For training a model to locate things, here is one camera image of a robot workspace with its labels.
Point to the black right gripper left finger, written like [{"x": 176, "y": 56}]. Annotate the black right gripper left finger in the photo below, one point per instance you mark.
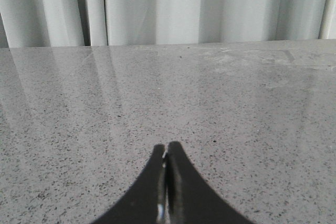
[{"x": 145, "y": 200}]

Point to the pale green curtain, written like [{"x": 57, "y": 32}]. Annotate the pale green curtain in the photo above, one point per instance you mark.
[{"x": 34, "y": 23}]

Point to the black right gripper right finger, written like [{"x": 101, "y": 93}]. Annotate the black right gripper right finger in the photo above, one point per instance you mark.
[{"x": 191, "y": 199}]

